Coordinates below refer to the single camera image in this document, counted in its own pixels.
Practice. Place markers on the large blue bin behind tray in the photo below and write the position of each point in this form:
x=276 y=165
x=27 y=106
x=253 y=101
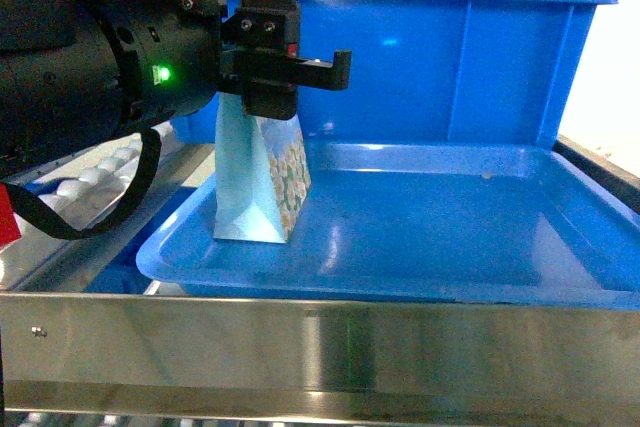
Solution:
x=435 y=71

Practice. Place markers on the white roller conveyor track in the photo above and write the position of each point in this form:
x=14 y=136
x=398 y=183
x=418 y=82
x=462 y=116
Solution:
x=100 y=175

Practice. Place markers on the blue plastic tray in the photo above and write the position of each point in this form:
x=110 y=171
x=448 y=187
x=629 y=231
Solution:
x=468 y=224

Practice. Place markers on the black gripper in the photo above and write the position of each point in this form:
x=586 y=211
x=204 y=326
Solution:
x=260 y=63

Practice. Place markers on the stainless steel rack rail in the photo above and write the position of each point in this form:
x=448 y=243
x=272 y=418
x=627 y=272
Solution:
x=320 y=361

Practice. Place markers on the flower gift bag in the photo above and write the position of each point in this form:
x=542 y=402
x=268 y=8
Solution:
x=262 y=175

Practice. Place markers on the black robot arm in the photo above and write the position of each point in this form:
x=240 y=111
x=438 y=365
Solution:
x=78 y=73

